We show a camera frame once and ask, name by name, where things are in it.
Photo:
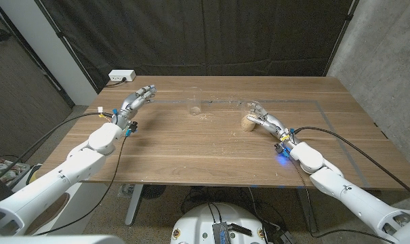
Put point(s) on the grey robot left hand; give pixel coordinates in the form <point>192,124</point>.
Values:
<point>131,105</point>

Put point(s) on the grey finned electronics box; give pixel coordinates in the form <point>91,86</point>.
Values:
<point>221,234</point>

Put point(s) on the spilled sugar crumbs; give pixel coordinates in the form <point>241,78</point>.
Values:
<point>204,117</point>

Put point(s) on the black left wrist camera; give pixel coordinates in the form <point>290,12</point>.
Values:
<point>133,127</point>

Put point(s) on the yellow and black object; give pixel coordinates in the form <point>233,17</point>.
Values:
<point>33,174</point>

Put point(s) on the white power strip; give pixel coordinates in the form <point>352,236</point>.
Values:
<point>121,75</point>

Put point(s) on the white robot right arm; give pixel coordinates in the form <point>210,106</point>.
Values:
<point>347,193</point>

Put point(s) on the grey table leg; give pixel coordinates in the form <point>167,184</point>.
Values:
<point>308,213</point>
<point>133,206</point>

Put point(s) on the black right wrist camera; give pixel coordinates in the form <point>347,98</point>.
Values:
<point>281,149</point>

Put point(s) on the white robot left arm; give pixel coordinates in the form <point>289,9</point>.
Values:
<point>72,166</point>

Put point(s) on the round black floor fan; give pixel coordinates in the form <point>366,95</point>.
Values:
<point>154,191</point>

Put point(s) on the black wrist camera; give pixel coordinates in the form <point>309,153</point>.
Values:
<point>133,127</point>
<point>281,149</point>

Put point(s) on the brown sugar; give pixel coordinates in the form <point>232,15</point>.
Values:
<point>248,125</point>

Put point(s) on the black backdrop stand pole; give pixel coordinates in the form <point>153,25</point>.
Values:
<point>67,45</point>
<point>340,35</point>

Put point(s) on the clear plastic cup holding sugar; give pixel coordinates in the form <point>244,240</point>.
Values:
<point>247,108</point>

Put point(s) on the white robot torso edge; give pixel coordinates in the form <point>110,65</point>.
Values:
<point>55,240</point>

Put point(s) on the colourful patterned cloth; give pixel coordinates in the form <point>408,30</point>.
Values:
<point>4,167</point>

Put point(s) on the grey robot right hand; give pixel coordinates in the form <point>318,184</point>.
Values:
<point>272,123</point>

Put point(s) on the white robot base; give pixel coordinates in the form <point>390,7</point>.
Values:
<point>198,223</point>

